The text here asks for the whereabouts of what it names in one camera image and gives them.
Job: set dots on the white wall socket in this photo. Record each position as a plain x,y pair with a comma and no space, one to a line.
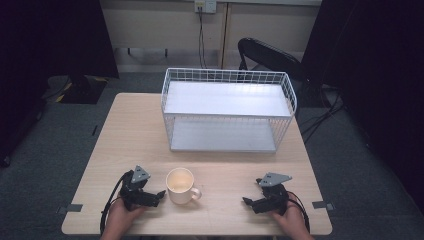
205,5

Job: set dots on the black chair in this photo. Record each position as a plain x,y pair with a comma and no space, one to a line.
270,56

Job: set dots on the person's right hand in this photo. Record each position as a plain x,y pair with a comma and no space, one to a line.
293,221

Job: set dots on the wooden table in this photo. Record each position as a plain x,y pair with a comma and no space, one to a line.
133,140

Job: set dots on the grey tape strip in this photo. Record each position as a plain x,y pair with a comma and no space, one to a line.
322,205
71,208

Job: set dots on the white cup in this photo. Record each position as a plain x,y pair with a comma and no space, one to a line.
180,186

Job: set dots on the black stand base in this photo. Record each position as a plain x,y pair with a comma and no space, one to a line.
83,90

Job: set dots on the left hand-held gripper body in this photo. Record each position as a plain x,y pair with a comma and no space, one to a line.
134,191

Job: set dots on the black curtain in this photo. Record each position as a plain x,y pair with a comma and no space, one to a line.
50,40
376,66

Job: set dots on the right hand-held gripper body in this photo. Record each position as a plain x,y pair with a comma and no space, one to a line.
275,196

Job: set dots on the person's left hand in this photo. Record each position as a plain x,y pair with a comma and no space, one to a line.
120,218

